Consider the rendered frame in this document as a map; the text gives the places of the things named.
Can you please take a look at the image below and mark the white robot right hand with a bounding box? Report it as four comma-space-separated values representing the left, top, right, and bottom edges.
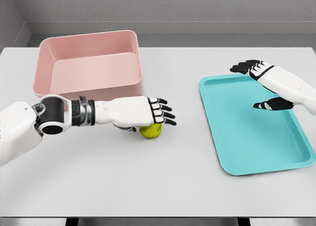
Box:
230, 59, 308, 112

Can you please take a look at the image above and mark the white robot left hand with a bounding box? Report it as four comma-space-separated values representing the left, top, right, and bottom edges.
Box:
111, 96, 177, 133

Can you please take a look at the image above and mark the yellow-green tennis ball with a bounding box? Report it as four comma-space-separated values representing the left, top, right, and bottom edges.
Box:
139, 123, 163, 139

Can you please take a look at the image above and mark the pink plastic basket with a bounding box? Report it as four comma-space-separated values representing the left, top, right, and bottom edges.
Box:
33, 30, 144, 112

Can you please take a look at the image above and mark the blue plastic tray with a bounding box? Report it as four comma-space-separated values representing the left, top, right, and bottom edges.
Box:
198, 74, 316, 178

